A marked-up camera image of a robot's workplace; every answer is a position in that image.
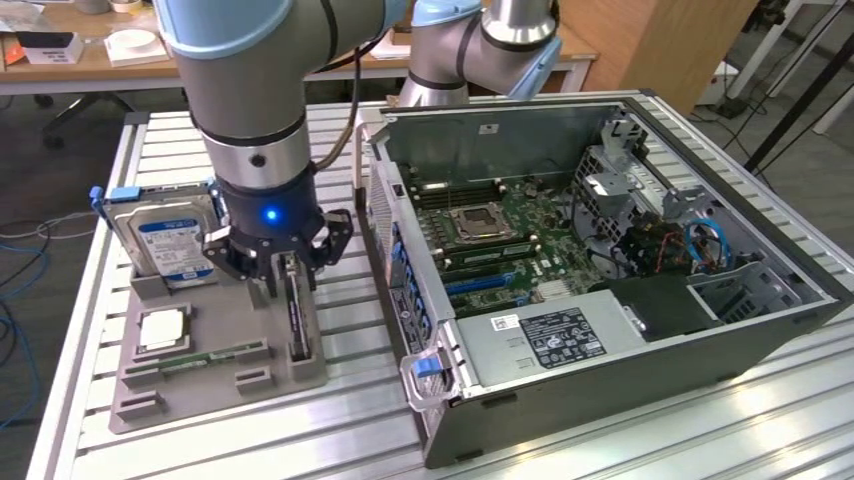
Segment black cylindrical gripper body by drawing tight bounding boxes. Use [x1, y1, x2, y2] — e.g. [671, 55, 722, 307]
[217, 162, 328, 274]

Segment green GPU card metal bracket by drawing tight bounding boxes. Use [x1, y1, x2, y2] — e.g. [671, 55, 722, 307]
[273, 249, 316, 362]

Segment white-clipped RAM slot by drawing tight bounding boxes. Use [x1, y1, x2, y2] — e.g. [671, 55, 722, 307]
[412, 189, 506, 205]
[435, 238, 540, 259]
[439, 250, 544, 271]
[407, 178, 502, 194]

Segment long black expansion slot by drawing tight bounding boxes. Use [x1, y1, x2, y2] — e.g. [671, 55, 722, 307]
[439, 263, 512, 286]

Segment blue expansion slot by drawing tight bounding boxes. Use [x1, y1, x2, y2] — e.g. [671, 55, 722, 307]
[443, 272, 518, 297]

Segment silver hard disk blue label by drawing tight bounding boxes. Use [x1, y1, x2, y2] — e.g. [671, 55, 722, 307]
[109, 197, 225, 290]

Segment silver CPU chip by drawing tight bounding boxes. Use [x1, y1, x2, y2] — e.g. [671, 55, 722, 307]
[136, 309, 192, 351]

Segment hard disk drive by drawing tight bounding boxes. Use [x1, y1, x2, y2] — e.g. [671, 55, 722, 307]
[88, 183, 228, 281]

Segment metal CPU socket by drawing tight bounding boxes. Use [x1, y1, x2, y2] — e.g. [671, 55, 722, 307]
[447, 202, 512, 241]

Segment green RAM stick white label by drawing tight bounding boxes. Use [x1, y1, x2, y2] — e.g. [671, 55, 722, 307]
[443, 244, 542, 266]

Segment grey parts rack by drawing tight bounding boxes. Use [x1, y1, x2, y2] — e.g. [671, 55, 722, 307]
[109, 182, 328, 434]

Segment blue case latch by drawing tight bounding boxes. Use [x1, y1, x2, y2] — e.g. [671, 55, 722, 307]
[412, 357, 447, 382]

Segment green motherboard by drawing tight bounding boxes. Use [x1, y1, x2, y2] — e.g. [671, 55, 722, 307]
[399, 167, 626, 321]

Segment grey power supply unit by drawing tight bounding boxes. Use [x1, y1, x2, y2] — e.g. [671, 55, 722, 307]
[452, 289, 648, 391]

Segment silver chipset heatsink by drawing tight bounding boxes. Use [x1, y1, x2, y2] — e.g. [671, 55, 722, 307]
[535, 280, 580, 305]

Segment black chair base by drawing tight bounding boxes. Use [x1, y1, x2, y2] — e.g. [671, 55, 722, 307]
[32, 92, 139, 150]

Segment flat white box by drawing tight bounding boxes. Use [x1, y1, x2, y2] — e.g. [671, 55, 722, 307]
[104, 38, 172, 68]

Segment white paper stack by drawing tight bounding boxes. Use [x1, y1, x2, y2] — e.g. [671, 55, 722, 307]
[369, 29, 415, 61]

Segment wooden desk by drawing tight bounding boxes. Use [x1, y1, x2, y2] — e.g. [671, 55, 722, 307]
[0, 0, 599, 96]

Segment black rating label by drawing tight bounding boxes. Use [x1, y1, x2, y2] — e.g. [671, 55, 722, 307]
[518, 307, 606, 371]

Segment white round dish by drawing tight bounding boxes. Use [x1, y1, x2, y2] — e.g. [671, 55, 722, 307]
[109, 29, 159, 51]

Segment perforated metal drive cage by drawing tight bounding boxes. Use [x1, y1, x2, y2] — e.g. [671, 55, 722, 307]
[576, 117, 708, 236]

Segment white box black lid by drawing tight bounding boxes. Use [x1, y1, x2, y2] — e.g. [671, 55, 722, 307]
[16, 30, 85, 65]

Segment orange box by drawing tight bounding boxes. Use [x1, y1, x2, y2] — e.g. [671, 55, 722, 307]
[0, 35, 27, 72]

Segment black plastic shroud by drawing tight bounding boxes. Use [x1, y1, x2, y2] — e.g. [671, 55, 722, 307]
[599, 273, 726, 344]

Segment grey plastic bag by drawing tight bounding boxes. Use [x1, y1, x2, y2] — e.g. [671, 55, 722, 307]
[0, 4, 52, 36]

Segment open black PC case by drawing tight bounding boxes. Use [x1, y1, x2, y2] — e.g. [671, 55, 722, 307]
[352, 97, 854, 471]

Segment wooden cabinet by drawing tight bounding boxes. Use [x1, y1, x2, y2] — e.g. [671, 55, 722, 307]
[556, 0, 762, 119]

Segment grey metal disk bay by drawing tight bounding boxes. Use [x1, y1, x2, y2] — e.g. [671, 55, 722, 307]
[686, 259, 826, 326]

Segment black floor device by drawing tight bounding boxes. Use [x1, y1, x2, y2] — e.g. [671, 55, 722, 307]
[716, 97, 754, 120]

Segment black pole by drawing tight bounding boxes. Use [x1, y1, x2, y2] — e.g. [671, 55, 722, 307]
[740, 44, 854, 174]

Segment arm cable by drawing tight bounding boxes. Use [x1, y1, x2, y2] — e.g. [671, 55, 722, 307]
[311, 44, 367, 169]

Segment white floor cable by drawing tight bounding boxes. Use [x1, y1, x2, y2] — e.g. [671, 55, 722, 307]
[0, 209, 101, 241]

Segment blue floor cable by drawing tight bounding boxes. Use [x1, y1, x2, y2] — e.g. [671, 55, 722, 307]
[0, 244, 52, 431]

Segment black drive power cables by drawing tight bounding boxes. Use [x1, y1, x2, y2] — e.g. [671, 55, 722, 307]
[612, 214, 692, 279]

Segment blue data wire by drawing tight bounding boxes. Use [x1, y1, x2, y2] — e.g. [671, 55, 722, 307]
[683, 217, 735, 275]

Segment white pedestal unit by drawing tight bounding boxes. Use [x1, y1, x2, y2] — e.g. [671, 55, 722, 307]
[692, 59, 740, 107]

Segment white desk frame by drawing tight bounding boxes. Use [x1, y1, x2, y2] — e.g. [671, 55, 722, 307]
[723, 0, 854, 136]

